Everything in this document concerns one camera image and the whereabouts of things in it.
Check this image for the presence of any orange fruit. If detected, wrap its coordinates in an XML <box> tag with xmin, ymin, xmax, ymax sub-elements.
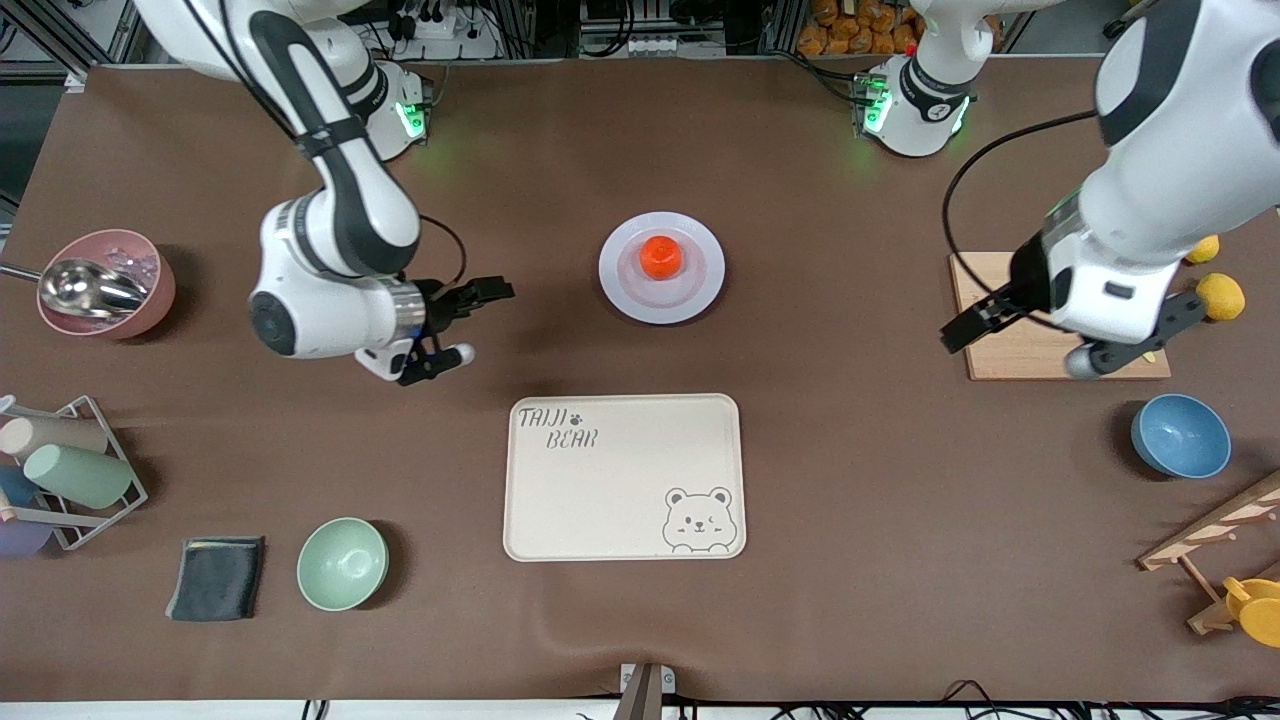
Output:
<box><xmin>640</xmin><ymin>235</ymin><xmax>686</xmax><ymax>281</ymax></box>

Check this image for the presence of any white round plate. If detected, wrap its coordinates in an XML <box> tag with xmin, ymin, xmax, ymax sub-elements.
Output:
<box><xmin>598</xmin><ymin>211</ymin><xmax>726</xmax><ymax>326</ymax></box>

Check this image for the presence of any wooden cutting board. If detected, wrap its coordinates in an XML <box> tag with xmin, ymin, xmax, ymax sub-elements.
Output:
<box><xmin>949</xmin><ymin>251</ymin><xmax>1172</xmax><ymax>382</ymax></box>

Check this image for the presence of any blue bowl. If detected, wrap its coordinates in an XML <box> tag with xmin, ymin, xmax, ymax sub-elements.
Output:
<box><xmin>1131</xmin><ymin>393</ymin><xmax>1232</xmax><ymax>480</ymax></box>

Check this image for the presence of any cream bear print tray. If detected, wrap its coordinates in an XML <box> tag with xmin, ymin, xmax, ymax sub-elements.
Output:
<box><xmin>502</xmin><ymin>393</ymin><xmax>747</xmax><ymax>562</ymax></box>

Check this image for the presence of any brown table mat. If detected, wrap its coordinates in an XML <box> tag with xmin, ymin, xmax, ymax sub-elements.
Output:
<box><xmin>0</xmin><ymin>55</ymin><xmax>1280</xmax><ymax>707</ymax></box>

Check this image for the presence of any white power strip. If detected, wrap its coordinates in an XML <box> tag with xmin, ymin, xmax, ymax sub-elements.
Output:
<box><xmin>385</xmin><ymin>0</ymin><xmax>503</xmax><ymax>61</ymax></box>

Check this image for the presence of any pale green bowl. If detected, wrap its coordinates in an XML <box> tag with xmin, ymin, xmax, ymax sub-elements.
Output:
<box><xmin>296</xmin><ymin>517</ymin><xmax>389</xmax><ymax>612</ymax></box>

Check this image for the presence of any pink bowl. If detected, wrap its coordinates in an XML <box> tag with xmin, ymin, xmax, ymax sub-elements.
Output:
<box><xmin>37</xmin><ymin>229</ymin><xmax>177</xmax><ymax>341</ymax></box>

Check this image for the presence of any bag of orange snacks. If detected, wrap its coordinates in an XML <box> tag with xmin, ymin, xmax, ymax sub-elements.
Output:
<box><xmin>797</xmin><ymin>0</ymin><xmax>923</xmax><ymax>57</ymax></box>

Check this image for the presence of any wooden stand rack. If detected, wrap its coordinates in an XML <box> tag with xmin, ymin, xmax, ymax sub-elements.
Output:
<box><xmin>1137</xmin><ymin>470</ymin><xmax>1280</xmax><ymax>637</ymax></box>

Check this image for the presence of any metal scoop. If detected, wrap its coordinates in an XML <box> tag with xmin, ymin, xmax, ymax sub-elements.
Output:
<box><xmin>0</xmin><ymin>258</ymin><xmax>152</xmax><ymax>322</ymax></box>

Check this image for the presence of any dark grey folded cloth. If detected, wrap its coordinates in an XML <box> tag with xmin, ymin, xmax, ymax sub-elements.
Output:
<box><xmin>165</xmin><ymin>536</ymin><xmax>267</xmax><ymax>623</ymax></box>

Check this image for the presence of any pale green cup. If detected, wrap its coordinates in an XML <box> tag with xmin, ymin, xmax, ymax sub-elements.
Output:
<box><xmin>23</xmin><ymin>443</ymin><xmax>135</xmax><ymax>510</ymax></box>

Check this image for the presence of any beige cup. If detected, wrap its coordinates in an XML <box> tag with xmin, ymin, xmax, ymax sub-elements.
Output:
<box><xmin>0</xmin><ymin>415</ymin><xmax>109</xmax><ymax>463</ymax></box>

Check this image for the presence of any yellow mug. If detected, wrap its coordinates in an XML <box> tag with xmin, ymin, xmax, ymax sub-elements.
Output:
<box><xmin>1223</xmin><ymin>575</ymin><xmax>1280</xmax><ymax>649</ymax></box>

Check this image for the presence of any purple cup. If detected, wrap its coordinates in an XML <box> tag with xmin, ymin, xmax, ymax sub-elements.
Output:
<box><xmin>0</xmin><ymin>518</ymin><xmax>54</xmax><ymax>558</ymax></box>

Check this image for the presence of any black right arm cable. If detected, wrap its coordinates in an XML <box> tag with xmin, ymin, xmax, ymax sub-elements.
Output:
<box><xmin>414</xmin><ymin>214</ymin><xmax>470</xmax><ymax>291</ymax></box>

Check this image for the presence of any grey wire cup rack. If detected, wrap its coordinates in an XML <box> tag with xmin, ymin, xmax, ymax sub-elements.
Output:
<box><xmin>0</xmin><ymin>395</ymin><xmax>149</xmax><ymax>551</ymax></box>

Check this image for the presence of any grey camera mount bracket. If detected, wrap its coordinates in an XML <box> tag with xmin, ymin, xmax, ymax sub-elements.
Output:
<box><xmin>613</xmin><ymin>662</ymin><xmax>677</xmax><ymax>720</ymax></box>

